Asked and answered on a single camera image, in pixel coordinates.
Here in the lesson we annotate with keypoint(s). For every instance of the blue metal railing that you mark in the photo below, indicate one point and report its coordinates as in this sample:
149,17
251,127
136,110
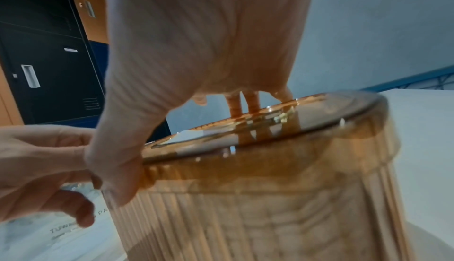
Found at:
418,79

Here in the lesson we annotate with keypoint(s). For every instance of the amber transparent round lid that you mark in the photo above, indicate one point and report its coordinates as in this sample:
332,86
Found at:
283,153

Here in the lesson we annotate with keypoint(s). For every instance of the person's left hand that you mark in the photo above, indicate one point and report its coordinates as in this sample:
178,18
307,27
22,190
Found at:
32,164

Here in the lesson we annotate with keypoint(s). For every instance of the amber ribbed transparent jar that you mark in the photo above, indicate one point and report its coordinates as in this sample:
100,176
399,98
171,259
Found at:
269,220

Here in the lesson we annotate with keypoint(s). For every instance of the clear printed plastic bag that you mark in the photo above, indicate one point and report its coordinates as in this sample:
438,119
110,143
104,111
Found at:
42,237

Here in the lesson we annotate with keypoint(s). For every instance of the orange wooden door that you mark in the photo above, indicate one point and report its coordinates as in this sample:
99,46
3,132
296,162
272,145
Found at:
90,27

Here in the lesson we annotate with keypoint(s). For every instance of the black metal locker cabinet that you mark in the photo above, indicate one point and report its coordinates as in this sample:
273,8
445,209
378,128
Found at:
42,44

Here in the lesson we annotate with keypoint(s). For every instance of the person's right hand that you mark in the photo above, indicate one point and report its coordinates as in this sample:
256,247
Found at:
198,35

